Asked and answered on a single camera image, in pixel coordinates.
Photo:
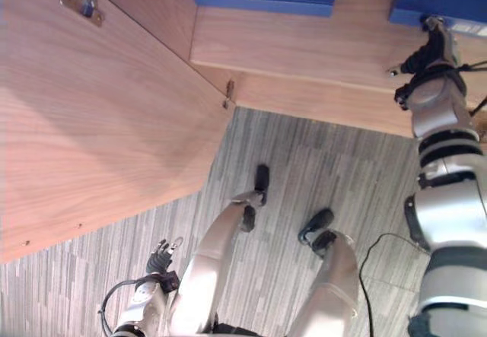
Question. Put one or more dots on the dark robot foot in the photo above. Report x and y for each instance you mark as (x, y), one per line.
(260, 185)
(316, 228)

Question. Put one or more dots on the wooden cabinet door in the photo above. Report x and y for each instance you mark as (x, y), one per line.
(95, 116)

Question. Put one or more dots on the silver robot right leg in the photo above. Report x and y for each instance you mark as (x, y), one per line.
(331, 287)

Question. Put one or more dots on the dark robot left foot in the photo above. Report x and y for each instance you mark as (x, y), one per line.
(260, 185)

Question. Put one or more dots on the small metal cabinet hinge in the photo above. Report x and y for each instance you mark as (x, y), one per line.
(229, 93)

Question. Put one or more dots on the wooden cabinet body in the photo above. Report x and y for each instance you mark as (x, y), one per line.
(296, 55)

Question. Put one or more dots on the dark robot right foot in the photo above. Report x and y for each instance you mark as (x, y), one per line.
(316, 228)

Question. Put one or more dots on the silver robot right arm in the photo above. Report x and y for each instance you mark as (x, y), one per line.
(449, 207)

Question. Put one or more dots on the metal hinge plate on door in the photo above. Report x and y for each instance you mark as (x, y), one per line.
(81, 2)

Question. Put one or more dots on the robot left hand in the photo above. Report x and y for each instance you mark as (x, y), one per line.
(158, 262)

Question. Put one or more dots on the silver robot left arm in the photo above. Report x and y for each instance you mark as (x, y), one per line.
(146, 299)

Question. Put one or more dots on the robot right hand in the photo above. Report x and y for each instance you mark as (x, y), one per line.
(433, 53)

